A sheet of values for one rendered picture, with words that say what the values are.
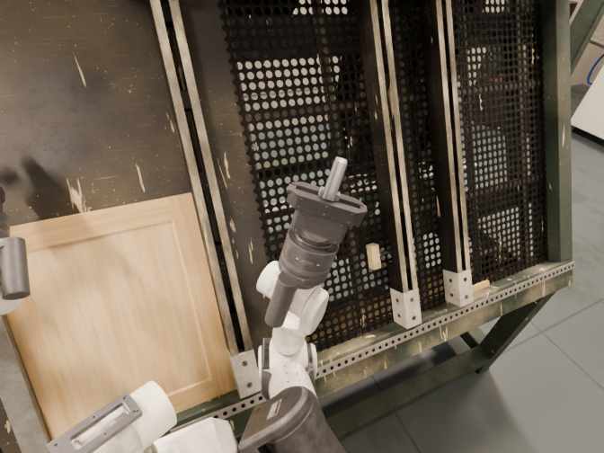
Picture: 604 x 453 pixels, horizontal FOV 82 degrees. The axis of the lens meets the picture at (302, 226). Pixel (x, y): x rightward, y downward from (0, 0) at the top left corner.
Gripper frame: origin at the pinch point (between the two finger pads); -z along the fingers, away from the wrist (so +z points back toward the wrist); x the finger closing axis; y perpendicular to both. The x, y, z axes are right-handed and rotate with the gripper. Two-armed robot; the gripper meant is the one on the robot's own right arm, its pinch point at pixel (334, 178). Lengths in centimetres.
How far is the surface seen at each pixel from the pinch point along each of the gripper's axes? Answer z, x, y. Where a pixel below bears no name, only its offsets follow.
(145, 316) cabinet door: 54, 32, 12
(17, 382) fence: 65, 51, -6
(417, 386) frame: 118, -82, 72
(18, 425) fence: 74, 49, -10
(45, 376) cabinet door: 66, 48, -2
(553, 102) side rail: -19, -79, 101
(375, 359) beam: 66, -35, 32
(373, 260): 38, -24, 44
